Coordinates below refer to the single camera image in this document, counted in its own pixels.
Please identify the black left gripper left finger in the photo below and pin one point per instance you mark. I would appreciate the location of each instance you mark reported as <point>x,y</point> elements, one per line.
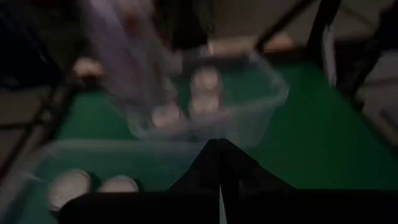
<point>186,202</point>

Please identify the green table mat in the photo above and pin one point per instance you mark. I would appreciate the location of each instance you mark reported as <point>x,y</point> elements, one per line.
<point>326,140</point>

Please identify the clear plastic bin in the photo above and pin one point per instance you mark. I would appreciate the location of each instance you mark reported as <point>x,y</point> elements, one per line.
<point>124,158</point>
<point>255,105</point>

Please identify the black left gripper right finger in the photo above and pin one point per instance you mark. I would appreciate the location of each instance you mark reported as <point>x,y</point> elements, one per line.
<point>264,205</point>

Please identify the green Sprite can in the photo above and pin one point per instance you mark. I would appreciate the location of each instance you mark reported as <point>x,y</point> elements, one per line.
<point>169,116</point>
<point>205,80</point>
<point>204,104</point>

